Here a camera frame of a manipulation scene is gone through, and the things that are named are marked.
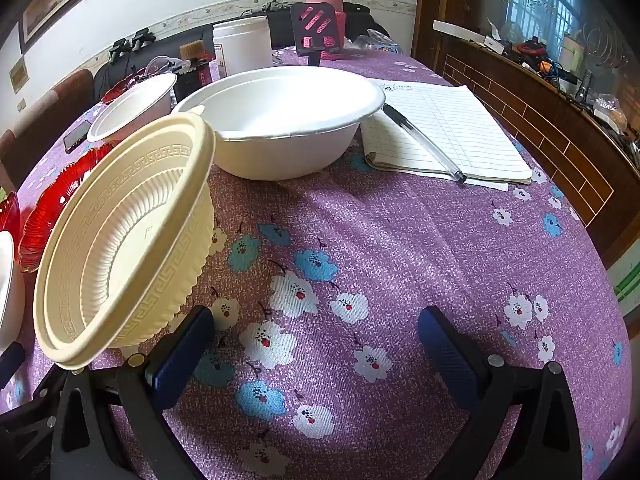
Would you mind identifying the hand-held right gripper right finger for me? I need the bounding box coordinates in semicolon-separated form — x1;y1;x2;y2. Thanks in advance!
417;305;586;480

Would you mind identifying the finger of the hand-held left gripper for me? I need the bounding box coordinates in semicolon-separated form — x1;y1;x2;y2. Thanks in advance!
0;385;63;480
0;342;26;388

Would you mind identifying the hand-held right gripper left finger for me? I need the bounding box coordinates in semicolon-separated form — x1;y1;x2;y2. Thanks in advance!
59;305;217;480

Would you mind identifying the cream plastic bowl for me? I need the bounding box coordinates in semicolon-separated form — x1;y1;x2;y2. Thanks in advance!
32;112;217;371

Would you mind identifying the red glass plate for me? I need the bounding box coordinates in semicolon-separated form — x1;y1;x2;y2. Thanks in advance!
19;143;117;273
0;191;22;266
101;74;146;103

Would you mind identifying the large white paper bowl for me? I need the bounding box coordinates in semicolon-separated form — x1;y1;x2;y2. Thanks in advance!
171;66;387;181

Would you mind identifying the white dish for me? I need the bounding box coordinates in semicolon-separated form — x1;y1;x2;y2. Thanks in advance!
0;231;27;353

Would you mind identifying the purple floral tablecloth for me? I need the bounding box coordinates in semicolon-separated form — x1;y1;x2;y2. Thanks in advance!
0;45;631;480

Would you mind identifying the clear ballpoint pen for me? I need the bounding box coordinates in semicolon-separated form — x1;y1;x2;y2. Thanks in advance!
382;103;467;184

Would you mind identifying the lined paper notebook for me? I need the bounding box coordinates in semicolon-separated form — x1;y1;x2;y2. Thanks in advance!
361;80;533;192

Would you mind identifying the black smartphone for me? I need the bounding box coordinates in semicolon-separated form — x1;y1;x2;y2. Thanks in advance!
64;121;94;153

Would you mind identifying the brown brick-pattern counter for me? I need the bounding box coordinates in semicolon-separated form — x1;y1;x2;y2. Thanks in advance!
432;20;640;271

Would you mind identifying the small white paper bowl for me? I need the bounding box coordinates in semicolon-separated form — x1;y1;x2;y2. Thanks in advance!
87;73;179;143

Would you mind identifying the maroon armchair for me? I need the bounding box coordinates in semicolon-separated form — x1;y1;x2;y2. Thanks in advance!
0;69;96;191

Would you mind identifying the dark bottle brown cap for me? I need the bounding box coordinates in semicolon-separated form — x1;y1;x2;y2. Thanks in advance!
179;42;213;86

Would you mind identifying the white plastic jar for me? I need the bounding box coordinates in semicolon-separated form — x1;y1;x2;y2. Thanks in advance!
212;16;273;81

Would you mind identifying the black phone stand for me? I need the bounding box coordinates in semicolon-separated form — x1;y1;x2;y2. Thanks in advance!
290;2;345;67

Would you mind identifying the barred window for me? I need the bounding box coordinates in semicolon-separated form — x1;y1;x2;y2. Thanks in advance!
492;0;581;41

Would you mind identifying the yellow wall sign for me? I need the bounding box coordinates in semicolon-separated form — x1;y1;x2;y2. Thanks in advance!
10;59;29;95

